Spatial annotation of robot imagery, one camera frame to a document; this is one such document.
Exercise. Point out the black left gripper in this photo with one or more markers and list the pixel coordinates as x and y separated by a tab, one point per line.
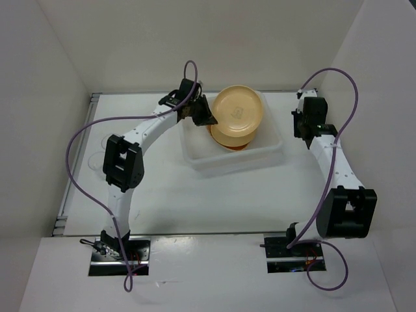
207	118

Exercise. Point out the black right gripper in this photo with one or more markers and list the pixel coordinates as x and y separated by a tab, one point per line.
297	115

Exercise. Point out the yellow plate with bear print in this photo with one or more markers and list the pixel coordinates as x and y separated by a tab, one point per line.
227	140

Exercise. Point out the translucent white plastic bin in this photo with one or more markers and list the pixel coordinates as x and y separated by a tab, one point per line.
211	153

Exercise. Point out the woven bamboo triangular tray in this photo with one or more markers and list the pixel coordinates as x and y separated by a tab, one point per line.
235	148

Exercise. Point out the clear glass cup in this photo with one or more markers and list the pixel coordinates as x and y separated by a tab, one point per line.
104	141
96	160

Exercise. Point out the clear glass cup front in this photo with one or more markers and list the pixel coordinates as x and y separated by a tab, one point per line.
96	160

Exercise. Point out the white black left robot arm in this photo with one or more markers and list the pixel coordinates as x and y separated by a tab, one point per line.
123	163

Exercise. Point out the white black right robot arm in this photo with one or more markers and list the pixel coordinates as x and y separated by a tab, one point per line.
346	207

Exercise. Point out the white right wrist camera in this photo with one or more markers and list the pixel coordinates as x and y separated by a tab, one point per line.
304	92

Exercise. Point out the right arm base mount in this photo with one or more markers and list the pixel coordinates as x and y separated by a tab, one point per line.
279	259

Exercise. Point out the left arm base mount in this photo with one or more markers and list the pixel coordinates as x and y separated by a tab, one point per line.
107	262

